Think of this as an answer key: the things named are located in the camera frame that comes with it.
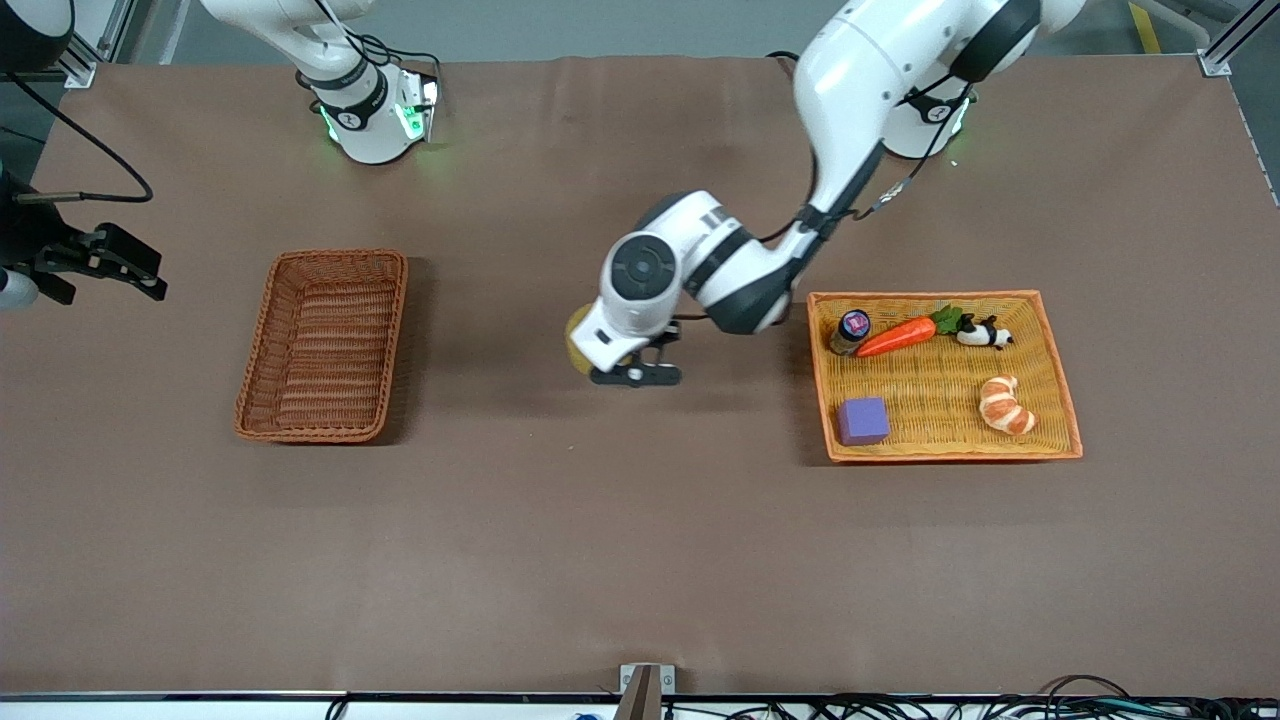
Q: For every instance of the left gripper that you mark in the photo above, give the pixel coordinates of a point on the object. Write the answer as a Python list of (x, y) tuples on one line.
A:
[(671, 336)]

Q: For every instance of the brown table cover mat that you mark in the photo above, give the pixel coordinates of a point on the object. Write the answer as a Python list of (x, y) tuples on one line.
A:
[(640, 550)]

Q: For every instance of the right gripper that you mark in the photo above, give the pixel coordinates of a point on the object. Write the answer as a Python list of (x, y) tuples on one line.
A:
[(33, 237)]

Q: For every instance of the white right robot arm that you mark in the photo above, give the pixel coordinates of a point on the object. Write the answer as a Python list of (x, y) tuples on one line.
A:
[(370, 120)]

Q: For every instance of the brown deep wicker basket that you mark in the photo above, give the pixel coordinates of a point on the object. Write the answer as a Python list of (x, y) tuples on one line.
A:
[(320, 340)]

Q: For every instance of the orange toy carrot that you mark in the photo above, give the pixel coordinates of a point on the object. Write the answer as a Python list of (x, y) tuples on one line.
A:
[(895, 337)]

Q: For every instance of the white table edge rail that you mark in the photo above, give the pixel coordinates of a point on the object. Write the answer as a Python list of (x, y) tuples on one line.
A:
[(200, 710)]

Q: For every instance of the purple foam cube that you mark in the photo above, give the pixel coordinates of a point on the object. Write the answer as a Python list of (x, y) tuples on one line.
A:
[(863, 421)]

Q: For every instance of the small dark-lidded jar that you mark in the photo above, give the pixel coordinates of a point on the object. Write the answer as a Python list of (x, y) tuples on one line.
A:
[(852, 328)]

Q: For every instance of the yellow transparent tape roll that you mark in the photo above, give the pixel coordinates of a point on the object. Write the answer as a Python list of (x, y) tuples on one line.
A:
[(580, 366)]

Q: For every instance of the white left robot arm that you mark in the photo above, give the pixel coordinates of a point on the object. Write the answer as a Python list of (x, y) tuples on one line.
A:
[(850, 80)]

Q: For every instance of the toy croissant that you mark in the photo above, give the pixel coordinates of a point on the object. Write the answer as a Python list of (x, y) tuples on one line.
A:
[(1005, 405)]

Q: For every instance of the orange flat wicker tray basket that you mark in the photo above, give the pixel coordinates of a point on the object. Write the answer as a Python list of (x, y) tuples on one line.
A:
[(930, 400)]

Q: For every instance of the aluminium frame post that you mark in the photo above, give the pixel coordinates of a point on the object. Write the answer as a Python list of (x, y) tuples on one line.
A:
[(1213, 62), (80, 70)]

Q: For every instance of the small panda figure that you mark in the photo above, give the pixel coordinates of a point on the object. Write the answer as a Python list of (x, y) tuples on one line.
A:
[(985, 333)]

